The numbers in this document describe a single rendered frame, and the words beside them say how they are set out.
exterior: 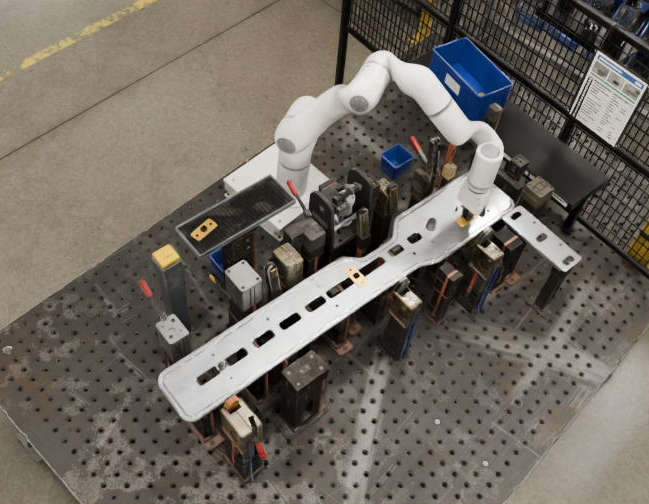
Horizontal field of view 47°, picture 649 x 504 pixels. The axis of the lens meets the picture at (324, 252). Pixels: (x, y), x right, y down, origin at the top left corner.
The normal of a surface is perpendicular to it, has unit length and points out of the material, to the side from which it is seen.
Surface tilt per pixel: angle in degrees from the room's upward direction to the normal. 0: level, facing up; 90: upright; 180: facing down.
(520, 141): 0
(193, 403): 0
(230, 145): 0
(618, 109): 90
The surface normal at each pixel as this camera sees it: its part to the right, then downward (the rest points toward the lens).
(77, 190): 0.06, -0.58
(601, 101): -0.77, 0.49
